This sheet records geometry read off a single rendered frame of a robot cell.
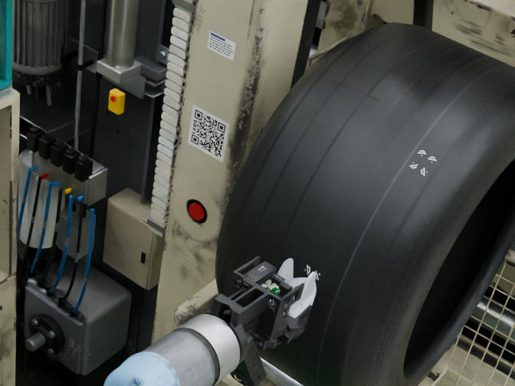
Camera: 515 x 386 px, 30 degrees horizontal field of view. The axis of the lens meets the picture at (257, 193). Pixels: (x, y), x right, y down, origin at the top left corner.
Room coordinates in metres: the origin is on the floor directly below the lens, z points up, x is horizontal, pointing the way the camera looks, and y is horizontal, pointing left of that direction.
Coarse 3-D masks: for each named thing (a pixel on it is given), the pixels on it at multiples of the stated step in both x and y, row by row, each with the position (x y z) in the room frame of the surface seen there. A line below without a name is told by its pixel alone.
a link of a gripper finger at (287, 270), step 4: (288, 260) 0.94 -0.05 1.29; (292, 260) 0.95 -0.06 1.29; (284, 264) 0.93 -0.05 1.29; (288, 264) 0.94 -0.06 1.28; (292, 264) 0.95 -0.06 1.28; (280, 268) 0.93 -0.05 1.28; (284, 268) 0.93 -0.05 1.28; (288, 268) 0.94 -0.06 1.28; (292, 268) 0.95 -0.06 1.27; (280, 272) 0.93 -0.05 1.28; (284, 272) 0.93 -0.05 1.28; (288, 272) 0.94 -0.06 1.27; (292, 272) 0.95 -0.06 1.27; (284, 276) 0.93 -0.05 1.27; (288, 276) 0.94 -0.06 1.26; (292, 276) 0.95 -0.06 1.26; (284, 280) 0.94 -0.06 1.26; (288, 280) 0.94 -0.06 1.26; (292, 280) 0.95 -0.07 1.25; (296, 280) 0.96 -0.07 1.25; (300, 280) 0.96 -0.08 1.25; (304, 280) 0.96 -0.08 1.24; (288, 284) 0.94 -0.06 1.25; (292, 284) 0.95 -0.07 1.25; (296, 284) 0.95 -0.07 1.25
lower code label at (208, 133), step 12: (192, 108) 1.32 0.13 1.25; (192, 120) 1.32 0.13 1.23; (204, 120) 1.31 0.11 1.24; (216, 120) 1.30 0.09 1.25; (192, 132) 1.32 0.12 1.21; (204, 132) 1.31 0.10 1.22; (216, 132) 1.30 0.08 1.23; (192, 144) 1.32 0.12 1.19; (204, 144) 1.31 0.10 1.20; (216, 144) 1.29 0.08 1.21; (216, 156) 1.29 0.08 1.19
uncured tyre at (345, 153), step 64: (320, 64) 1.21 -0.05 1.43; (384, 64) 1.19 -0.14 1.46; (448, 64) 1.21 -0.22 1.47; (320, 128) 1.09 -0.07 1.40; (384, 128) 1.08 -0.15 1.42; (448, 128) 1.08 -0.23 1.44; (512, 128) 1.13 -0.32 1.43; (256, 192) 1.05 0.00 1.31; (320, 192) 1.02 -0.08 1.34; (384, 192) 1.01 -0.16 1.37; (448, 192) 1.02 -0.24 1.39; (512, 192) 1.39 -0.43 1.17; (256, 256) 1.01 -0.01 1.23; (320, 256) 0.98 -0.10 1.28; (384, 256) 0.96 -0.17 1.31; (448, 256) 1.38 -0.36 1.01; (320, 320) 0.95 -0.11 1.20; (384, 320) 0.94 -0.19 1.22; (448, 320) 1.23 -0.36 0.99; (320, 384) 0.96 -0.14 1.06; (384, 384) 0.96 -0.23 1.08
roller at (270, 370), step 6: (264, 366) 1.12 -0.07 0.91; (270, 366) 1.12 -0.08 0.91; (270, 372) 1.12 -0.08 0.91; (276, 372) 1.11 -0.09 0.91; (282, 372) 1.11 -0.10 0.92; (270, 378) 1.11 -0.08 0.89; (276, 378) 1.11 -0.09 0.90; (282, 378) 1.10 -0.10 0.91; (288, 378) 1.10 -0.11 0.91; (282, 384) 1.10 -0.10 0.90; (288, 384) 1.10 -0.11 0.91; (294, 384) 1.09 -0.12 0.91; (300, 384) 1.09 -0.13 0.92
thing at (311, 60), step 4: (348, 36) 1.80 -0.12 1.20; (340, 40) 1.77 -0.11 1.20; (344, 40) 1.78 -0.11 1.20; (332, 44) 1.75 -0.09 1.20; (336, 44) 1.75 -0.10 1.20; (324, 48) 1.72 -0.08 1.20; (328, 48) 1.73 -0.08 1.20; (320, 52) 1.70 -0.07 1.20; (324, 52) 1.71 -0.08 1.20; (312, 56) 1.68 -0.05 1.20; (316, 56) 1.69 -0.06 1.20; (320, 56) 1.70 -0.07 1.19; (308, 60) 1.67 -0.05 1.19; (312, 60) 1.67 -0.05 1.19; (316, 60) 1.69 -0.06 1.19; (308, 64) 1.67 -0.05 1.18; (312, 64) 1.68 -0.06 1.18; (308, 68) 1.67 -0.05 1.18; (304, 72) 1.67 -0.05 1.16
